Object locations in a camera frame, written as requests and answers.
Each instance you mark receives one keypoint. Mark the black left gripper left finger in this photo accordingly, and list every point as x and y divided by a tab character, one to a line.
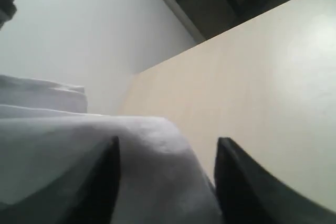
85	193

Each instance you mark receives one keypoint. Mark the white t-shirt with red logo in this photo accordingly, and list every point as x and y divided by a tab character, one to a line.
46	130

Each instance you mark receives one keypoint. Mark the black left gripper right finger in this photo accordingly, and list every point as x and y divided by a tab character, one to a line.
248	193

